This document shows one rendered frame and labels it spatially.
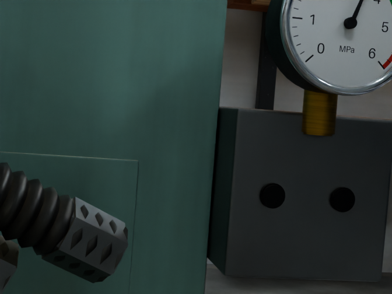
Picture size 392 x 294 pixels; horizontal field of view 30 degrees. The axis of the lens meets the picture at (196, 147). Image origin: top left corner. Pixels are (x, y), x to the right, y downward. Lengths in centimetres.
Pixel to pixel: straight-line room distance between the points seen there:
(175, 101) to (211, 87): 2
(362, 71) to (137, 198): 13
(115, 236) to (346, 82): 12
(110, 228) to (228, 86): 259
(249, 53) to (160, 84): 251
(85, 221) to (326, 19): 14
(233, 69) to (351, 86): 254
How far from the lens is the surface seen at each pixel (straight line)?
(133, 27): 37
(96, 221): 27
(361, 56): 33
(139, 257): 38
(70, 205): 27
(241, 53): 287
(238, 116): 34
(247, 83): 287
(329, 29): 33
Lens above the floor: 62
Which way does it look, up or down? 3 degrees down
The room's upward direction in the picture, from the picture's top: 4 degrees clockwise
